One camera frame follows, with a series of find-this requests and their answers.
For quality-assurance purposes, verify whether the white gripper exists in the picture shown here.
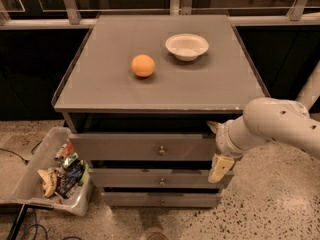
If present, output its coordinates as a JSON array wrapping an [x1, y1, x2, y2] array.
[[207, 120, 243, 183]]

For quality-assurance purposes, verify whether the grey top drawer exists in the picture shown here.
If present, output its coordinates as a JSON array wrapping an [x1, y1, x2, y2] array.
[[70, 133, 216, 161]]

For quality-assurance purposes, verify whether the grey drawer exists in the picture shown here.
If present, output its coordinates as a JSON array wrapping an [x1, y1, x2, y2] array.
[[89, 168, 234, 189], [70, 133, 216, 161], [102, 192, 222, 208]]

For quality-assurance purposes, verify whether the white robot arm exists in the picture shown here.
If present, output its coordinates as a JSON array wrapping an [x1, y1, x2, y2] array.
[[207, 62, 320, 183]]

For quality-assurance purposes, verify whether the grey drawer cabinet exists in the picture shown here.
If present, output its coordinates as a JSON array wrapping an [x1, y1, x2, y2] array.
[[52, 15, 268, 194]]

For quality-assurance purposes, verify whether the grey bottom drawer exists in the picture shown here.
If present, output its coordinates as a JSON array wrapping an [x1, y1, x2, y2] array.
[[102, 192, 222, 208]]

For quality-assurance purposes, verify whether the grey middle drawer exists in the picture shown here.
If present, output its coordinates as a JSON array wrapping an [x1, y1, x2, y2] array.
[[89, 168, 234, 189]]

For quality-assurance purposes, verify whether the white paper bowl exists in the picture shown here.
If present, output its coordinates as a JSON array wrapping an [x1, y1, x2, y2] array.
[[165, 34, 209, 62]]

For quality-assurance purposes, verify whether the orange ball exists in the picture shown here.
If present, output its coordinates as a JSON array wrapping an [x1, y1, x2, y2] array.
[[131, 54, 155, 77]]

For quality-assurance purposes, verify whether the red soda can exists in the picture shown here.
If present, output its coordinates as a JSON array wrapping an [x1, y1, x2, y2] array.
[[54, 142, 75, 162]]

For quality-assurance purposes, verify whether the green snack packet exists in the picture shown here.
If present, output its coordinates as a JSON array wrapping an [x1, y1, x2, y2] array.
[[62, 152, 79, 170]]

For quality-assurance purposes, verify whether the blue black snack bag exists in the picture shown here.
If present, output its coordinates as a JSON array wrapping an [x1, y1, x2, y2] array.
[[55, 165, 85, 199]]

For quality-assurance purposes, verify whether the tan crumpled paper bag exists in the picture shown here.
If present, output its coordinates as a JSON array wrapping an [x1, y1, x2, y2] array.
[[38, 169, 57, 198]]

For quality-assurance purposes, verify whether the clear plastic bin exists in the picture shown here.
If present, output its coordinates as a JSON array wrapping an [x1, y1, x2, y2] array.
[[9, 127, 94, 216]]

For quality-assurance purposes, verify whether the black metal stand leg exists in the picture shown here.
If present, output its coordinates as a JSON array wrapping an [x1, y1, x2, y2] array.
[[6, 204, 28, 240]]

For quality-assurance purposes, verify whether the black floor cable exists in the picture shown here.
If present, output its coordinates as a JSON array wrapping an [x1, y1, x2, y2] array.
[[0, 141, 43, 165]]

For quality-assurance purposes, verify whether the blue floor cable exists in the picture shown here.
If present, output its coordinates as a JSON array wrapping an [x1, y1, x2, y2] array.
[[20, 209, 49, 240]]

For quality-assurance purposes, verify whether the metal window railing frame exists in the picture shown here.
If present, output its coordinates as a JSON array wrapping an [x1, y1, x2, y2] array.
[[0, 0, 320, 29]]

